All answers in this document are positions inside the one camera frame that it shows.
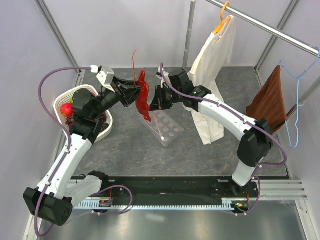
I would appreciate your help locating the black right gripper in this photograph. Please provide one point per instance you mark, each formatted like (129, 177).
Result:
(158, 103)

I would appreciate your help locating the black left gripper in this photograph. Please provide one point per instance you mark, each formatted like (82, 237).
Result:
(129, 93)

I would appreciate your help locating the clear zip top bag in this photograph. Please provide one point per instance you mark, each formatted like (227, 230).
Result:
(164, 128)

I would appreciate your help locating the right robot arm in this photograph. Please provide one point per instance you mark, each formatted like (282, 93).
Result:
(254, 135)

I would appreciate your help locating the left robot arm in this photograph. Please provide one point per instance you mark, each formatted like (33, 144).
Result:
(52, 200)

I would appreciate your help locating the white perforated plastic basket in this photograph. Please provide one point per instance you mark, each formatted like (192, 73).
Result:
(66, 98)

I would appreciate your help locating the red apple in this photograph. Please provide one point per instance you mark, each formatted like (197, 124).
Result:
(67, 110)

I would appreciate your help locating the dark purple grape bunch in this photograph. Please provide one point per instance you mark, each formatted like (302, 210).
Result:
(72, 121)

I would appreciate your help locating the metal clothes rack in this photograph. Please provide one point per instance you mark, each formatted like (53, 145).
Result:
(276, 32)

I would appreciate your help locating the white t-shirt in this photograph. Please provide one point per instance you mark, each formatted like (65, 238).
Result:
(216, 51)

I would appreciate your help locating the orange clothes hanger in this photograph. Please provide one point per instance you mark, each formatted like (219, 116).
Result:
(222, 20)

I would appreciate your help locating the brown towel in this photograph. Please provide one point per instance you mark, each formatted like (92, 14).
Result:
(269, 104)

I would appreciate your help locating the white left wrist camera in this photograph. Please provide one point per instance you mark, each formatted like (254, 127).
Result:
(104, 75)

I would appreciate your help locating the slotted cable duct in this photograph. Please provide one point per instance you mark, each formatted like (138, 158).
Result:
(97, 204)

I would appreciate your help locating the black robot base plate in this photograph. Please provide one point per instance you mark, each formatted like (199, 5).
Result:
(177, 189)

